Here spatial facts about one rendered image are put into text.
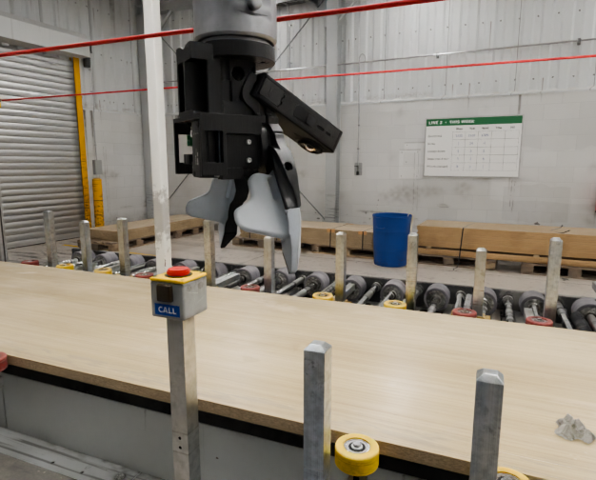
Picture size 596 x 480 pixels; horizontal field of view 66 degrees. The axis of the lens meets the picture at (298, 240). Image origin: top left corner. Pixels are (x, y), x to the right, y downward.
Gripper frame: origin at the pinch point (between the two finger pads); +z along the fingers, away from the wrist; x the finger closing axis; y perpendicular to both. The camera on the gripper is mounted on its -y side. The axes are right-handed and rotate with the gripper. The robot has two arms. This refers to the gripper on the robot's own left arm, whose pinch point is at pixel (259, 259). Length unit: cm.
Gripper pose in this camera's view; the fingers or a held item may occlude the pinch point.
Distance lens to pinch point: 46.8
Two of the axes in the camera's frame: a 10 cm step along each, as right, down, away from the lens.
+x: 5.4, 1.4, -8.3
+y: -8.4, 0.9, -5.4
